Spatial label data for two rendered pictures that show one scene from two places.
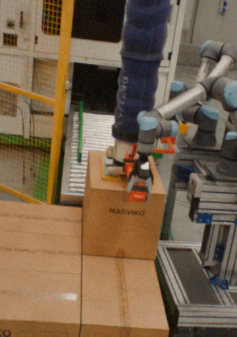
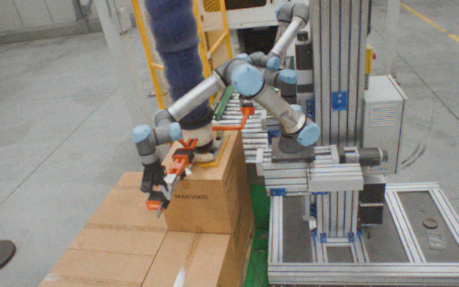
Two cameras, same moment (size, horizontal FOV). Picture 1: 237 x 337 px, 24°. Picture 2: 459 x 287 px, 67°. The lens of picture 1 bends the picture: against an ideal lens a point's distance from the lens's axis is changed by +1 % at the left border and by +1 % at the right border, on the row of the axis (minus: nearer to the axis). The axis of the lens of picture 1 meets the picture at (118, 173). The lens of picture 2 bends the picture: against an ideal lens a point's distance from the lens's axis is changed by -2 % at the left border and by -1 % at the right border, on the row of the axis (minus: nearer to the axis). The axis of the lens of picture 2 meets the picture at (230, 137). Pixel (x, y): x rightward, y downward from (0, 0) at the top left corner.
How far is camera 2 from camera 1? 163 cm
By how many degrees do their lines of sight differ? 22
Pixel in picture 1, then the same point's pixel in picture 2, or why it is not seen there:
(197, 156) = not seen: hidden behind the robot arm
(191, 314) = (280, 275)
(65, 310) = not seen: outside the picture
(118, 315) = not seen: outside the picture
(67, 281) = (138, 265)
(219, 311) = (308, 270)
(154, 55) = (180, 44)
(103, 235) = (178, 216)
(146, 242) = (218, 220)
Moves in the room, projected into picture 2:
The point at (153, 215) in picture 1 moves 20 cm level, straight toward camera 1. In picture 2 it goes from (216, 198) to (200, 223)
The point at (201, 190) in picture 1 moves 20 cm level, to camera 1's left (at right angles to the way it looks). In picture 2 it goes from (262, 168) to (227, 166)
